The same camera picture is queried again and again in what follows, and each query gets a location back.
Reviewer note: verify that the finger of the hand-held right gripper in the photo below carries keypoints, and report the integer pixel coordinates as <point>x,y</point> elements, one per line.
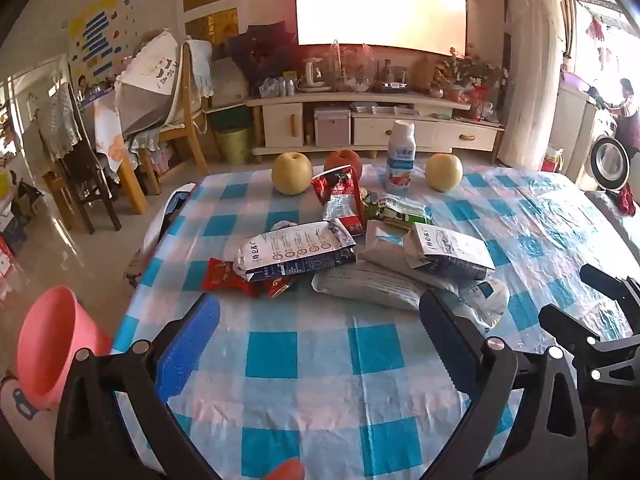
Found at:
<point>562,321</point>
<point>602,277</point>

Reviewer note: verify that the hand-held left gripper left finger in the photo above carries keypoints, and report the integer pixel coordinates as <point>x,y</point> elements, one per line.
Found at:
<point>187,340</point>

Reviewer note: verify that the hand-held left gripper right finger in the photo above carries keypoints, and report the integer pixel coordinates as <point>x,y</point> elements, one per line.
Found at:
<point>445,340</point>

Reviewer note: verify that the white blue pouch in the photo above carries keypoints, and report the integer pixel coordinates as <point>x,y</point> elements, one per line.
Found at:
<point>482,302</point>

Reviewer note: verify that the white printed milk pouch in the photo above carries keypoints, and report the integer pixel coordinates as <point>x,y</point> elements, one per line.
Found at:
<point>450,252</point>

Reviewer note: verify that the grey white pouch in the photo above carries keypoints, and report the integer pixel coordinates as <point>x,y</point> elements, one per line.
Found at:
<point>365,282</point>

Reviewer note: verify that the green snack wrapper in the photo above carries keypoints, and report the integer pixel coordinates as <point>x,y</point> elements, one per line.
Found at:
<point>402,210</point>

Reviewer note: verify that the white pouch with dark print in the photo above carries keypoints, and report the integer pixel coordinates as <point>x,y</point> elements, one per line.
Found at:
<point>295,247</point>

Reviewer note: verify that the pink plastic bin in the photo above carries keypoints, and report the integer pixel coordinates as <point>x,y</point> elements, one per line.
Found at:
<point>45,345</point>

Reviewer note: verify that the yellow snack wrapper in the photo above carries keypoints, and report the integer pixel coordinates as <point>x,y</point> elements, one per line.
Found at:
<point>369,196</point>

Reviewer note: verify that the red silver snack wrapper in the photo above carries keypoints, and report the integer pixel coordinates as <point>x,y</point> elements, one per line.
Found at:
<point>340,200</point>

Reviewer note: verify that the person's right hand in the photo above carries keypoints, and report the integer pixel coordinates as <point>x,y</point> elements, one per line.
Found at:
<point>602,427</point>

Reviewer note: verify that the person's left hand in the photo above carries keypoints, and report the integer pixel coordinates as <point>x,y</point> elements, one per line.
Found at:
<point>285,471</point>

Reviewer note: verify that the red cloth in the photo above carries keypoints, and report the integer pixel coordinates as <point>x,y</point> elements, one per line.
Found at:
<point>625,200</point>

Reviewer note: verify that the blue white checked tablecloth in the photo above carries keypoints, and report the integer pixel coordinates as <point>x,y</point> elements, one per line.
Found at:
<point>325,360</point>

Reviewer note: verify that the washing machine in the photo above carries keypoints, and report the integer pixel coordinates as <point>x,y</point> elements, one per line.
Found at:
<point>607,155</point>

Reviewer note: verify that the red gift bag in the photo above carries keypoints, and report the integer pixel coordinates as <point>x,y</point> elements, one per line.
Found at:
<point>551,160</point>

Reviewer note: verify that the white cabinet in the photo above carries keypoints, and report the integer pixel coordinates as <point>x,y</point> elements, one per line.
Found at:
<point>570,125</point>

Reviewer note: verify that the wooden dining table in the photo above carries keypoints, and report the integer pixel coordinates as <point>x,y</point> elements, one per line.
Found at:
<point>131,185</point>

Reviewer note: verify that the yellow pear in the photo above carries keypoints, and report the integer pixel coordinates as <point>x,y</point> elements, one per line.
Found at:
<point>444,172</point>
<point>291,174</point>

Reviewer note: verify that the white yogurt bottle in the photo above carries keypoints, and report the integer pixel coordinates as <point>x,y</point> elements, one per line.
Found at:
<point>400,160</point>

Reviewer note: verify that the cream printed stool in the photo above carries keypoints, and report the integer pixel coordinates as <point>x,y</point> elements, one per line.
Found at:
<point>20,420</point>

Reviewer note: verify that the dark wooden chair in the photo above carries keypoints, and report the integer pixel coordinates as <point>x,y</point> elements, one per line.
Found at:
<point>85,180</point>

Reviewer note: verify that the green waste bin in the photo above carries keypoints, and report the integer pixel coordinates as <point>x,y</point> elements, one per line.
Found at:
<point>234,146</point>

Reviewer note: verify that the red apple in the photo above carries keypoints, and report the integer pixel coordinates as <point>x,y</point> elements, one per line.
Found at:
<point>345,160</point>

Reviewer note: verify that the light wooden chair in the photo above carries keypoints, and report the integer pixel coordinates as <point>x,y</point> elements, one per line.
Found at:
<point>187,130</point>

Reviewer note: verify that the cream television cabinet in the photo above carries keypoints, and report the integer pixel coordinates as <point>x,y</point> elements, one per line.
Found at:
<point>390,130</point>

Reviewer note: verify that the white curtain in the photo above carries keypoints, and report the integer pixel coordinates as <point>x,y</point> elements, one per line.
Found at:
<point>532,70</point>

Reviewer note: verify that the white orange-print tablecloth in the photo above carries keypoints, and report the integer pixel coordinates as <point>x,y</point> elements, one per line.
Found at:
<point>109,130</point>

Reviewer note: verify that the pink storage box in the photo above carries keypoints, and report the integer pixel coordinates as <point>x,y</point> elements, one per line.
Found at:
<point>331,127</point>

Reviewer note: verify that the dried flower arrangement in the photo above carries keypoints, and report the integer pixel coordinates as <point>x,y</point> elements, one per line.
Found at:
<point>470,70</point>

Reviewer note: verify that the red hanging garment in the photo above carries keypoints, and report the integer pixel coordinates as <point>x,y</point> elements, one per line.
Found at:
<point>596,27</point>

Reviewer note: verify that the grey lace chair cover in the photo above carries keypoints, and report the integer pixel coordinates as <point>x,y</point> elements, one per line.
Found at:
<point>57,120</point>

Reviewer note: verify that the grey white food cover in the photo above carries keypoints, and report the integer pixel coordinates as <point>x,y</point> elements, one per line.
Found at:
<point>150,85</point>

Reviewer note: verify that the beige quilted bag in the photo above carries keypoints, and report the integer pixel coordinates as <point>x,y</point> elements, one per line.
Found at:
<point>230,82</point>

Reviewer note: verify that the light blue towel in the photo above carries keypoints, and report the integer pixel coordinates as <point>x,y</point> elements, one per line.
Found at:
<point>200,67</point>

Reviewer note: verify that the glass jar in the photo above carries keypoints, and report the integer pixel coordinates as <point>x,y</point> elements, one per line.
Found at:
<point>352,67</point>

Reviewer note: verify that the white electric kettle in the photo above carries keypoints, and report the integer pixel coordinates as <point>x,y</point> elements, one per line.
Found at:
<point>314,74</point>

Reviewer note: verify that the dark flower bouquet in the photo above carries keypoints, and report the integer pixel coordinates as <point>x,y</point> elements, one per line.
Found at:
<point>262,55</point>

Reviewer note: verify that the small gold wall panel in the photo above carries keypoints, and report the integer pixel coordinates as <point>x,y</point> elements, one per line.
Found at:
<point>212,27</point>

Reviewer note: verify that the blue yellow wall chart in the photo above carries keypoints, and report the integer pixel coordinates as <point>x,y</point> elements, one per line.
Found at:
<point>97,35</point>

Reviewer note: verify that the wall television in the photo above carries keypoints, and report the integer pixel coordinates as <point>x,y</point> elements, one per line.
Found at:
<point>380,5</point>

